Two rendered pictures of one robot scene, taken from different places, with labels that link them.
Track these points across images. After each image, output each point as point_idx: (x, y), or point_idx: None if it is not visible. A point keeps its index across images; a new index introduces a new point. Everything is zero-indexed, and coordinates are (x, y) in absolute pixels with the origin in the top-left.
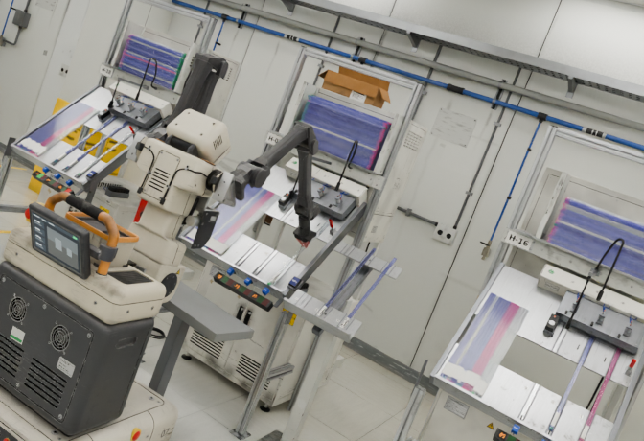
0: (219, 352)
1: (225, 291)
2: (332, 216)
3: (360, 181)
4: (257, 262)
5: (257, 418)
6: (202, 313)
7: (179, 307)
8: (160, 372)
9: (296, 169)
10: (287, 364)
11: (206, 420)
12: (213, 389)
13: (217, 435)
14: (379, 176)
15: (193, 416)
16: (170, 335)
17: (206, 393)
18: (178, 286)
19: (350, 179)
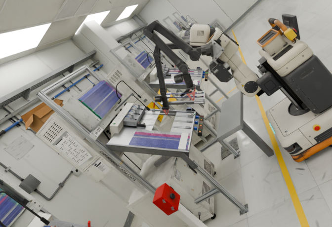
0: (207, 185)
1: (184, 172)
2: (145, 112)
3: (124, 103)
4: (184, 123)
5: (222, 166)
6: (233, 103)
7: (240, 101)
8: (256, 134)
9: (119, 121)
10: (201, 148)
11: (243, 161)
12: (223, 185)
13: (246, 152)
14: (123, 96)
15: (247, 162)
16: (244, 123)
17: (228, 181)
18: (224, 124)
19: (112, 119)
